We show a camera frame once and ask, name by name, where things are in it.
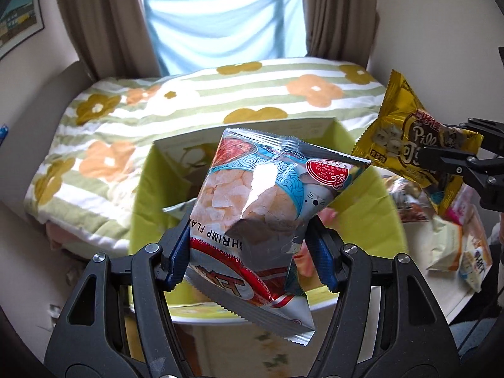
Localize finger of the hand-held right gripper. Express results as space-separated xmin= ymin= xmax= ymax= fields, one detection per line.
xmin=441 ymin=117 xmax=504 ymax=154
xmin=419 ymin=146 xmax=504 ymax=211

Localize green cardboard box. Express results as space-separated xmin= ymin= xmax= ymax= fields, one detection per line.
xmin=127 ymin=116 xmax=409 ymax=325

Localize shrimp chip snack packet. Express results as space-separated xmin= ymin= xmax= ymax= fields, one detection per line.
xmin=185 ymin=128 xmax=373 ymax=347

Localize brown curtain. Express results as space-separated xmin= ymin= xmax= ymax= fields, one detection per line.
xmin=51 ymin=0 xmax=164 ymax=81
xmin=301 ymin=0 xmax=381 ymax=73

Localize light blue cloth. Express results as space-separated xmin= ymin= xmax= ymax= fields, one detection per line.
xmin=142 ymin=0 xmax=310 ymax=76

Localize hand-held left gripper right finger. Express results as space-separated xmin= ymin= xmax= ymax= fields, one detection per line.
xmin=305 ymin=216 xmax=462 ymax=378

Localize framed wall picture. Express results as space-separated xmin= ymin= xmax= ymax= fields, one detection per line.
xmin=0 ymin=0 xmax=44 ymax=61

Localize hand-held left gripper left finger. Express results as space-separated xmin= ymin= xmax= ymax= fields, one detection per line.
xmin=43 ymin=216 xmax=205 ymax=378

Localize yellow snack packet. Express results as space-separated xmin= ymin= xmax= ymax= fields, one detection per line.
xmin=352 ymin=70 xmax=484 ymax=215

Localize pile of assorted packets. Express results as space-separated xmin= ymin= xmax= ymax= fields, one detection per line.
xmin=384 ymin=175 xmax=495 ymax=293

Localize flowered striped blanket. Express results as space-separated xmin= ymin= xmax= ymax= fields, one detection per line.
xmin=24 ymin=59 xmax=388 ymax=255

